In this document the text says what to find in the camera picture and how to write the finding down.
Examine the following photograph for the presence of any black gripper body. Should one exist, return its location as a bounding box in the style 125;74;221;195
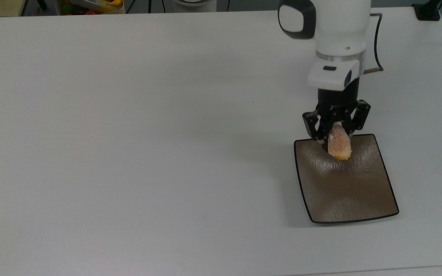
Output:
316;79;360;125

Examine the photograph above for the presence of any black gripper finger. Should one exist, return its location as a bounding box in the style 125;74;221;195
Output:
302;110;331;152
345;100;371;138

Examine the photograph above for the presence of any orange bread roll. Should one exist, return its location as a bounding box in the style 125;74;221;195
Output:
327;123;352;161

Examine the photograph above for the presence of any square brown ceramic plate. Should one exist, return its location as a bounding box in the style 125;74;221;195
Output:
294;134;399;224

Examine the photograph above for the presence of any box of toy fruit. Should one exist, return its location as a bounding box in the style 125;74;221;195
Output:
55;0;125;15

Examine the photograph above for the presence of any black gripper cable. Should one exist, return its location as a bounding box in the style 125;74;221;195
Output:
363;13;384;74

